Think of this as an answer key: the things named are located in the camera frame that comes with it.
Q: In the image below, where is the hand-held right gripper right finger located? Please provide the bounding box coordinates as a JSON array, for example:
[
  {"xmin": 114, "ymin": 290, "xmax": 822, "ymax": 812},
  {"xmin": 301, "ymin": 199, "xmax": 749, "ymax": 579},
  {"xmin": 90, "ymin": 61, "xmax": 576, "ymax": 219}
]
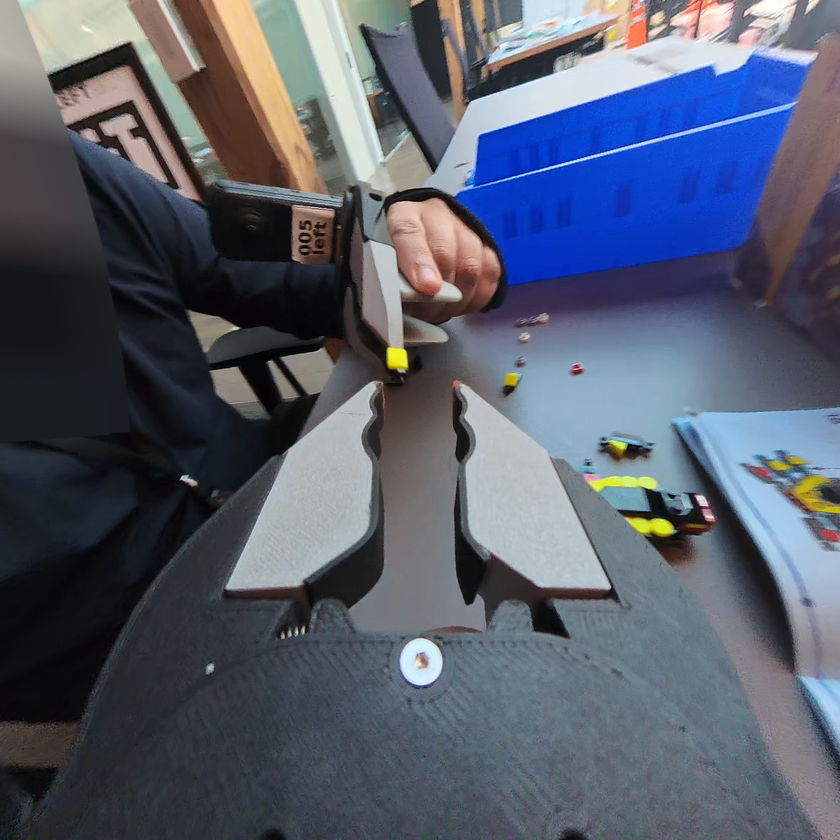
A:
[{"xmin": 451, "ymin": 381, "xmax": 619, "ymax": 606}]

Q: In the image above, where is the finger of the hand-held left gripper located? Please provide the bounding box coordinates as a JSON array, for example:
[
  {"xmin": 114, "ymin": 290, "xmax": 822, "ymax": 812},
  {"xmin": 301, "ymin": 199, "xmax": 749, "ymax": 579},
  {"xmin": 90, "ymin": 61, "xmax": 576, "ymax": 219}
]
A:
[{"xmin": 346, "ymin": 225, "xmax": 406, "ymax": 370}]

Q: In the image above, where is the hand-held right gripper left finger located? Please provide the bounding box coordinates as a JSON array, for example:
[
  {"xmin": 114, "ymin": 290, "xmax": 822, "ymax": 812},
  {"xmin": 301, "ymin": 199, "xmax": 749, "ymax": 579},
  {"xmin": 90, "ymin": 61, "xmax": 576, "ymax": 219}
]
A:
[{"xmin": 223, "ymin": 379, "xmax": 387, "ymax": 610}]

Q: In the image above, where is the yellow and black lego piece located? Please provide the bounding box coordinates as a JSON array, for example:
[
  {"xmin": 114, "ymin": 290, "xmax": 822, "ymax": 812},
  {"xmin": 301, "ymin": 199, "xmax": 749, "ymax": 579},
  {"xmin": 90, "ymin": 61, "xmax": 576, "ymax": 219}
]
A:
[{"xmin": 385, "ymin": 347, "xmax": 422, "ymax": 386}]

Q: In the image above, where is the person's left forearm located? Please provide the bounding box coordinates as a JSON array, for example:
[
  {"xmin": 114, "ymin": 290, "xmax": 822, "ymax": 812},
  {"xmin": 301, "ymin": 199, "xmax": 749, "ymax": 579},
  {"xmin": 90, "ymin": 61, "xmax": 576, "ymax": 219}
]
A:
[{"xmin": 98, "ymin": 151, "xmax": 349, "ymax": 342}]

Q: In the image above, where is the flat black yellow lego assembly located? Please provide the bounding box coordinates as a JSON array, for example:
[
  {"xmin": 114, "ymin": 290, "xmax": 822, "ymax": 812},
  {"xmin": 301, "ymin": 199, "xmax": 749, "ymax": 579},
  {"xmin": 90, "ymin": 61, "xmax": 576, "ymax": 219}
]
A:
[{"xmin": 598, "ymin": 430, "xmax": 656, "ymax": 459}]

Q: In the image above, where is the black yellow lego car build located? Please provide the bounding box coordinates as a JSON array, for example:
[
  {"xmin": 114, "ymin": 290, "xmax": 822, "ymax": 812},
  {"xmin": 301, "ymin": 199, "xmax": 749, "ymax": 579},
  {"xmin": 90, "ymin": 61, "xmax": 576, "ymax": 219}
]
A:
[{"xmin": 587, "ymin": 475, "xmax": 718, "ymax": 543}]

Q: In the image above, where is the large lego instruction booklet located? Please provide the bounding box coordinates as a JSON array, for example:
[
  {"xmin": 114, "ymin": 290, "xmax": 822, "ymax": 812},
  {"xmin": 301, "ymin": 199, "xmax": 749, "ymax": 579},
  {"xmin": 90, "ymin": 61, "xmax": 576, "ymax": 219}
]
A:
[{"xmin": 672, "ymin": 407, "xmax": 840, "ymax": 682}]

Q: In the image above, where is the person's left hand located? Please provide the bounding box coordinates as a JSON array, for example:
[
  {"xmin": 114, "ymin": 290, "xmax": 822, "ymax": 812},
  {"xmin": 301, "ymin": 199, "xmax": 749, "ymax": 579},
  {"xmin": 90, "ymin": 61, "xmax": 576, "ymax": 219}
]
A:
[{"xmin": 385, "ymin": 197, "xmax": 502, "ymax": 325}]

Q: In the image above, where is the black armrest office chair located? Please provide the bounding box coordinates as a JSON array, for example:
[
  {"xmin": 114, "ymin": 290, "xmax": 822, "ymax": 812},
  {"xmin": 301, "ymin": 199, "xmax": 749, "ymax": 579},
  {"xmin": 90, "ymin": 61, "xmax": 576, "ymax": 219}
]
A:
[{"xmin": 207, "ymin": 326, "xmax": 327, "ymax": 416}]

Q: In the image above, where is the framed black white marker sign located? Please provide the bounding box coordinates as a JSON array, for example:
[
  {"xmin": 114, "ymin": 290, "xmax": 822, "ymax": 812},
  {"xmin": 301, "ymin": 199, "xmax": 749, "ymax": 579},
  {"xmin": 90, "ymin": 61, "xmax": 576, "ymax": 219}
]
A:
[{"xmin": 48, "ymin": 41, "xmax": 206, "ymax": 202}]

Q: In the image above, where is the person's dark blue clothing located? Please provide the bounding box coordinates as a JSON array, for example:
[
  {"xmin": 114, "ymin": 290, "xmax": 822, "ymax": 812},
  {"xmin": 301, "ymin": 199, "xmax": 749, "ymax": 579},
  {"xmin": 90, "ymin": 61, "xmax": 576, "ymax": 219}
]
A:
[{"xmin": 0, "ymin": 315, "xmax": 319, "ymax": 723}]

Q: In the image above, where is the blue plastic bin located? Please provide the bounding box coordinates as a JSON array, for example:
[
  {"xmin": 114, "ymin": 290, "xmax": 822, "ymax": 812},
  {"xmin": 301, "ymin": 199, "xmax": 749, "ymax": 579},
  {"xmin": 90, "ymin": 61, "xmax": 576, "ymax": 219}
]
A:
[
  {"xmin": 472, "ymin": 47, "xmax": 816, "ymax": 188},
  {"xmin": 455, "ymin": 101, "xmax": 799, "ymax": 287}
]

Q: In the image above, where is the cluttered wooden desk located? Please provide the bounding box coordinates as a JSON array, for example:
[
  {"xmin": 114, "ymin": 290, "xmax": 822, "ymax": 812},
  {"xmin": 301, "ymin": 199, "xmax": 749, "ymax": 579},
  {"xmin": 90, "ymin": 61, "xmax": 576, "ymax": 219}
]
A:
[{"xmin": 484, "ymin": 12, "xmax": 623, "ymax": 74}]

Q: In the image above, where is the printed cardboard box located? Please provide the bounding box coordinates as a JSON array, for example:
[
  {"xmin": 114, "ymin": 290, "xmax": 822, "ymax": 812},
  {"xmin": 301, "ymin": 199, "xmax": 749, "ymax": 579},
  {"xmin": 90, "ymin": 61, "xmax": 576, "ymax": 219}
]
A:
[{"xmin": 734, "ymin": 33, "xmax": 840, "ymax": 349}]

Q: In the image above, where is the wooden post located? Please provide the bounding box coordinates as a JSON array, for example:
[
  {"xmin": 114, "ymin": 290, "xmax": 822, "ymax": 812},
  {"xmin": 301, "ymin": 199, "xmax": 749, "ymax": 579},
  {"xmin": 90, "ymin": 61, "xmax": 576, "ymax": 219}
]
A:
[{"xmin": 130, "ymin": 0, "xmax": 327, "ymax": 195}]

